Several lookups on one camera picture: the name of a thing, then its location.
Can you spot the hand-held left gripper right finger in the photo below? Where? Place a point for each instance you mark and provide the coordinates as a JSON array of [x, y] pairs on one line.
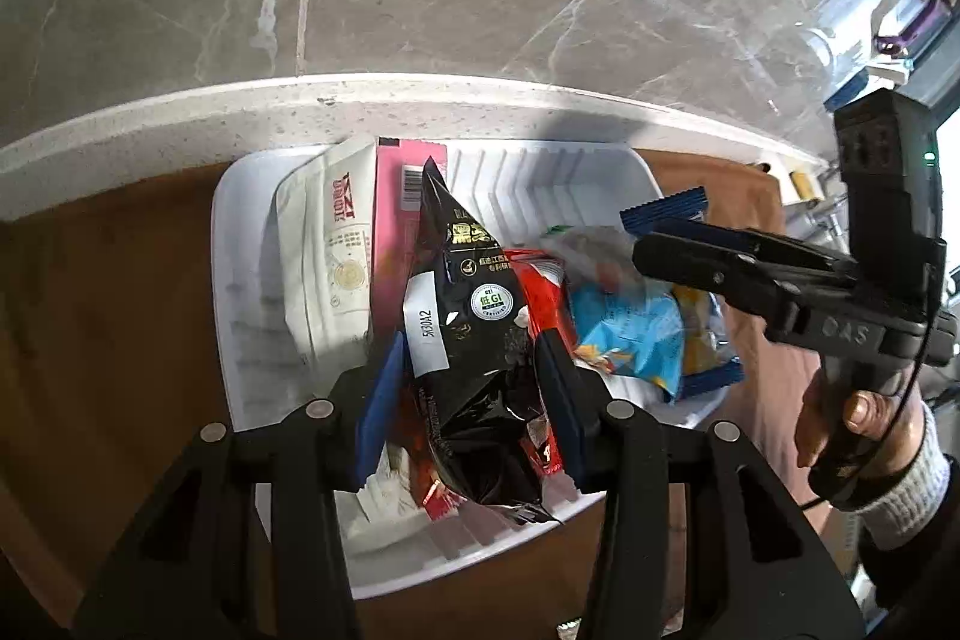
[[562, 400]]

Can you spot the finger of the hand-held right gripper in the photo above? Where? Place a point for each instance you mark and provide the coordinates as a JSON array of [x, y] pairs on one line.
[[780, 244], [712, 269]]

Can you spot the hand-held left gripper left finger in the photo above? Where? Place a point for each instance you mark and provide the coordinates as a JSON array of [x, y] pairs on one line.
[[379, 407]]

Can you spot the blue orange snack packet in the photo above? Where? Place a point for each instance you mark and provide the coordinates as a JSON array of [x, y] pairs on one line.
[[697, 325]]

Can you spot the black snack packet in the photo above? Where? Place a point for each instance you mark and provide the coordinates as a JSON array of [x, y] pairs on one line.
[[472, 385]]

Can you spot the light blue snack packet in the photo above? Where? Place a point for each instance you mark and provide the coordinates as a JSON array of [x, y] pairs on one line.
[[622, 325]]

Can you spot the red snack packet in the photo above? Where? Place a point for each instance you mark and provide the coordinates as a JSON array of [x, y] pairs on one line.
[[540, 295]]

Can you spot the clear packet with green edge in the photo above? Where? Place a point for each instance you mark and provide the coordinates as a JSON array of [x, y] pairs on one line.
[[592, 250]]

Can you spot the white plastic tray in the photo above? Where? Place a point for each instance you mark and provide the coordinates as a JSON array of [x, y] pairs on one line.
[[247, 310]]

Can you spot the long white snack packet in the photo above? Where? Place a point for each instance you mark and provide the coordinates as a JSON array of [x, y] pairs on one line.
[[330, 250]]

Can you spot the pink snack packet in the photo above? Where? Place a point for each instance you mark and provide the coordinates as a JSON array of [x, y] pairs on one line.
[[390, 212]]

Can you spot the person's right forearm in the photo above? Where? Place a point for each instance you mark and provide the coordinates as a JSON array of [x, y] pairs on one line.
[[915, 497]]

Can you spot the person's right hand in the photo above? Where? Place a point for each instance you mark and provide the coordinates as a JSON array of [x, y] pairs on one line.
[[874, 415]]

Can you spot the purple peeler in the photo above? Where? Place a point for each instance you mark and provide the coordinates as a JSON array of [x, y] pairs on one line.
[[919, 10]]

